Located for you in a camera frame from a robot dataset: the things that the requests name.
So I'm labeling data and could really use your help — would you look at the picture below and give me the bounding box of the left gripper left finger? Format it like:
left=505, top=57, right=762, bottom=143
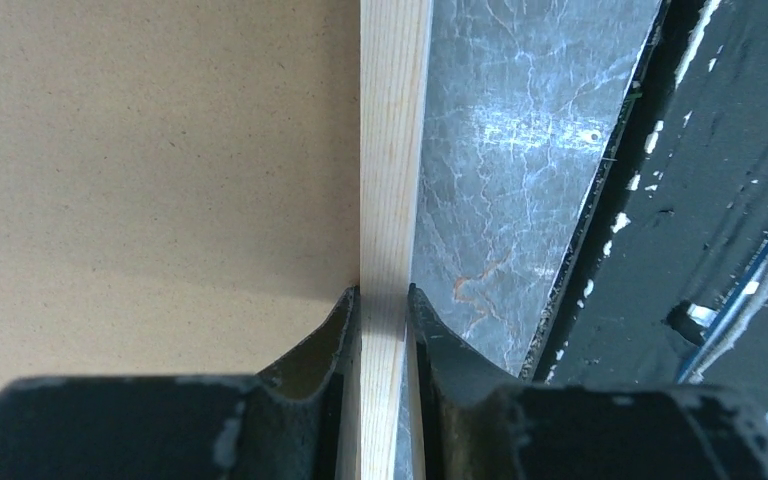
left=0, top=288, right=360, bottom=479

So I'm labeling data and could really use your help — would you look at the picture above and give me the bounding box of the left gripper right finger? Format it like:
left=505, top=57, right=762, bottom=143
left=407, top=286, right=768, bottom=479

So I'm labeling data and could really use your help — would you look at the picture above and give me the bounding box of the brown cardboard backing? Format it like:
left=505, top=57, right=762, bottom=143
left=0, top=1, right=359, bottom=389

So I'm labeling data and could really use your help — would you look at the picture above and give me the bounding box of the wooden picture frame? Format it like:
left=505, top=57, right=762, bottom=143
left=336, top=1, right=433, bottom=479

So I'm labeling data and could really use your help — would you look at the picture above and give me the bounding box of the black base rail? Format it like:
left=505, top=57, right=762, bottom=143
left=530, top=1, right=768, bottom=408

